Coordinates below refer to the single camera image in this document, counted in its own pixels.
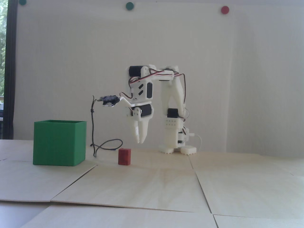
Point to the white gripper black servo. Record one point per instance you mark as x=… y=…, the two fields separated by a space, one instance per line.
x=139 y=113

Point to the red block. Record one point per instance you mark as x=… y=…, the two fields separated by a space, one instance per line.
x=124 y=156

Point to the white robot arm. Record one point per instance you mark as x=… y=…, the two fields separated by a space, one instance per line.
x=171 y=135

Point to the green open box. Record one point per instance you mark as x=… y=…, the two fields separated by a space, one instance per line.
x=57 y=144

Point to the white backdrop sheet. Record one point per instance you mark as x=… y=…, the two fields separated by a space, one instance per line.
x=71 y=59

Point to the green round magnet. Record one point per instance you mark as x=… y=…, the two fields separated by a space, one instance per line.
x=22 y=2
x=129 y=6

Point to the red round magnet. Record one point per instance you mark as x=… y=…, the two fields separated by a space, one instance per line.
x=225 y=10

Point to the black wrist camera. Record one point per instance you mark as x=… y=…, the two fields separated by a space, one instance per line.
x=109 y=99

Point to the dark window frame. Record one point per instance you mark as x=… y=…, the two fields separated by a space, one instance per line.
x=10 y=71

